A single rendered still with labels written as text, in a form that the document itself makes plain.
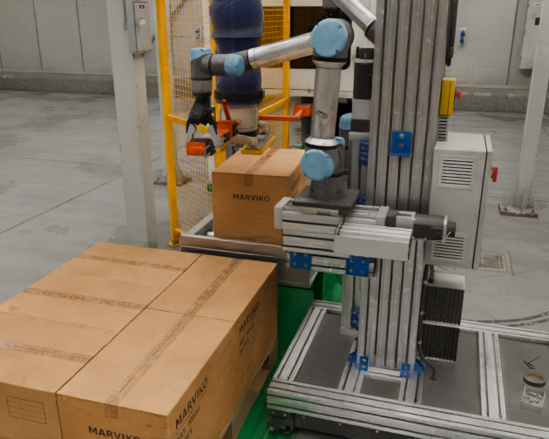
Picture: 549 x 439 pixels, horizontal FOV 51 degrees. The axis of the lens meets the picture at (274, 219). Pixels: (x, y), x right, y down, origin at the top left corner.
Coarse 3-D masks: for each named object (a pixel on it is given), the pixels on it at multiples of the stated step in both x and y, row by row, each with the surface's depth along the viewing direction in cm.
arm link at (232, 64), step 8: (216, 56) 204; (224, 56) 204; (232, 56) 203; (240, 56) 203; (208, 64) 204; (216, 64) 204; (224, 64) 202; (232, 64) 202; (240, 64) 203; (216, 72) 205; (224, 72) 204; (232, 72) 203; (240, 72) 204
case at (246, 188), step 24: (216, 168) 297; (240, 168) 297; (264, 168) 297; (288, 168) 297; (216, 192) 295; (240, 192) 292; (264, 192) 289; (288, 192) 286; (216, 216) 299; (240, 216) 296; (264, 216) 293; (264, 240) 298
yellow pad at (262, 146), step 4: (268, 136) 286; (272, 136) 289; (264, 140) 277; (268, 140) 279; (272, 140) 281; (260, 144) 270; (264, 144) 270; (268, 144) 273; (244, 148) 264; (248, 148) 262; (252, 148) 262; (256, 148) 262; (260, 148) 262; (264, 148) 264; (244, 152) 261; (248, 152) 260; (252, 152) 260; (256, 152) 260; (260, 152) 259
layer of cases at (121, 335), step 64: (128, 256) 293; (192, 256) 293; (0, 320) 232; (64, 320) 232; (128, 320) 232; (192, 320) 232; (256, 320) 260; (0, 384) 194; (64, 384) 193; (128, 384) 192; (192, 384) 194
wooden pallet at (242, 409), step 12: (276, 336) 297; (276, 348) 299; (264, 360) 278; (276, 360) 301; (264, 372) 288; (252, 384) 278; (252, 396) 270; (240, 408) 248; (228, 420) 236; (240, 420) 249; (228, 432) 241
